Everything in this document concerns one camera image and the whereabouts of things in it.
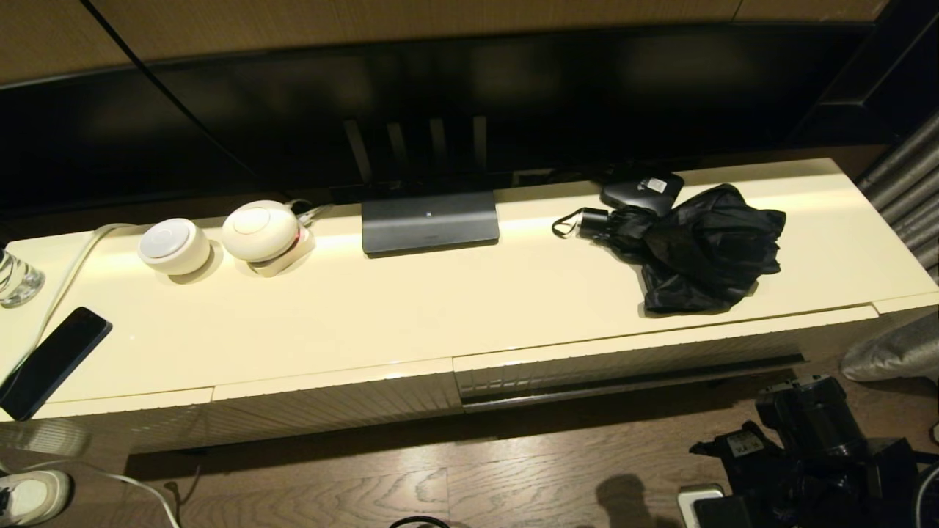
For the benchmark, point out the black umbrella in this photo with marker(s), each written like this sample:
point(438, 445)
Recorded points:
point(704, 249)

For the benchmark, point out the black flat screen television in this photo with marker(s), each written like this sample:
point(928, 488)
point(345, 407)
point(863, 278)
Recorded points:
point(513, 95)

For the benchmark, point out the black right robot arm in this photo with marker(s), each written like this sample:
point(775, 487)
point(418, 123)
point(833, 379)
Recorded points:
point(807, 411)

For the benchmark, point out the grey pleated curtain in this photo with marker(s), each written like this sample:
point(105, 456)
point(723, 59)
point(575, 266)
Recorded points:
point(910, 183)

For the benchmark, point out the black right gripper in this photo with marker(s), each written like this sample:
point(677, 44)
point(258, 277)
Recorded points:
point(770, 484)

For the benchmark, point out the dark smartphone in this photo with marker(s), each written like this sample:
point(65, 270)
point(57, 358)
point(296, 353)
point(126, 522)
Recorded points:
point(55, 359)

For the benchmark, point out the white sneaker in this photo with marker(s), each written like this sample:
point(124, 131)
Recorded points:
point(33, 499)

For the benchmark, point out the wide cream ribbed drawer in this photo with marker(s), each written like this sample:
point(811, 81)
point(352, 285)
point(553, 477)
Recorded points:
point(623, 359)

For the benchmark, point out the grey rectangular television base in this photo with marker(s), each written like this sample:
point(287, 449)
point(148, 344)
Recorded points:
point(429, 224)

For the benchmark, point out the black box with white label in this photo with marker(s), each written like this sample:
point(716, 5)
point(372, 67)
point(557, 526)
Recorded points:
point(638, 192)

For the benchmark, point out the white round speaker grey top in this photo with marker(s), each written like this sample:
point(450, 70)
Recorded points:
point(174, 246)

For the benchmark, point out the white round device on base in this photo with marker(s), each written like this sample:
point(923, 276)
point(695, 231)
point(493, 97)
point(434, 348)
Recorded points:
point(260, 231)

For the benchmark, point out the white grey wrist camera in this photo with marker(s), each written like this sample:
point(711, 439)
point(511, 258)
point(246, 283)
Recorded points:
point(693, 506)

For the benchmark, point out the beige ribbed cabinet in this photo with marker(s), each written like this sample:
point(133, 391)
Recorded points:
point(440, 308)

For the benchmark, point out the clear glass cup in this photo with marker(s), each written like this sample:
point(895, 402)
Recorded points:
point(18, 282)

